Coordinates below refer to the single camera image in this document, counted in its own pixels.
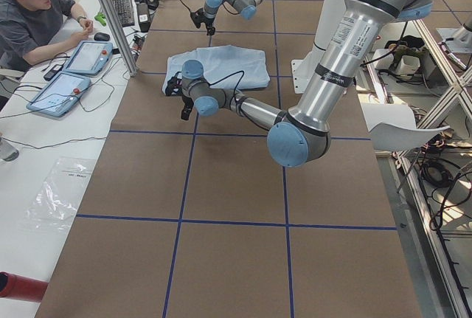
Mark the upper blue teach pendant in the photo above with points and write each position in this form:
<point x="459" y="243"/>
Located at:
<point x="89" y="58"/>

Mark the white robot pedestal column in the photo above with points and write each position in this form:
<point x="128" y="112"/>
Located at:
<point x="333" y="24"/>

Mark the aluminium frame post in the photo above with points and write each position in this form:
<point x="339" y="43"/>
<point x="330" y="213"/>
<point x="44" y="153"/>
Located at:
<point x="119" y="36"/>

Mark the green small object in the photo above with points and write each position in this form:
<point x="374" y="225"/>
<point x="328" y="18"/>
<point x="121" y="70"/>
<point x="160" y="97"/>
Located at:
<point x="100" y="17"/>

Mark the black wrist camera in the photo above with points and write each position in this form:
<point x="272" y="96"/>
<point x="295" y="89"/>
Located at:
<point x="197" y="17"/>
<point x="173" y="87"/>

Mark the black computer keyboard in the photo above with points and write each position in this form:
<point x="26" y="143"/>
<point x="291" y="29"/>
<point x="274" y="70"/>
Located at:
<point x="125" y="13"/>

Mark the light blue button shirt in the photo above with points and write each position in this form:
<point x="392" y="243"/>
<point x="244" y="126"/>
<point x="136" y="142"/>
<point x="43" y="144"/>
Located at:
<point x="221" y="61"/>

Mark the white curved guard sheet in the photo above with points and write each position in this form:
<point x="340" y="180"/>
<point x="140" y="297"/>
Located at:
<point x="392" y="127"/>

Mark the red cylinder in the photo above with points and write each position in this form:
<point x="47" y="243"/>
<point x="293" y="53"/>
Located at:
<point x="17" y="287"/>

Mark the clear water bottle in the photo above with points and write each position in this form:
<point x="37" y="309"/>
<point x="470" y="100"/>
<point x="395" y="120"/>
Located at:
<point x="8" y="152"/>

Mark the black phone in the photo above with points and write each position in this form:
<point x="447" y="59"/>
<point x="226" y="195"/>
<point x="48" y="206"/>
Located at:
<point x="52" y="72"/>

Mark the clear plastic bag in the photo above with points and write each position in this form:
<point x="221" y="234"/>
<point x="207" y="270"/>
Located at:
<point x="56" y="204"/>

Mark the lower blue teach pendant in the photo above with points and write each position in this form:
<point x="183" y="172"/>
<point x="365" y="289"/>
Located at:
<point x="59" y="95"/>

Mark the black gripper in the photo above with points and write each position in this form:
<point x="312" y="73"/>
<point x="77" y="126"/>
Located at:
<point x="209" y="23"/>
<point x="186" y="104"/>

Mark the black computer mouse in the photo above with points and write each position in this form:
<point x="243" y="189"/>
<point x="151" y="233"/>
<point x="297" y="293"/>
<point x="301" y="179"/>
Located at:
<point x="101" y="36"/>

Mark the blue teach pendant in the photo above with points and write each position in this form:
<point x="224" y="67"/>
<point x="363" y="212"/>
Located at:
<point x="89" y="58"/>
<point x="59" y="95"/>

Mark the seated person in grey shirt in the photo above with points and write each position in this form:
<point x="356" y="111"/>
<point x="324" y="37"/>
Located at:
<point x="28" y="26"/>

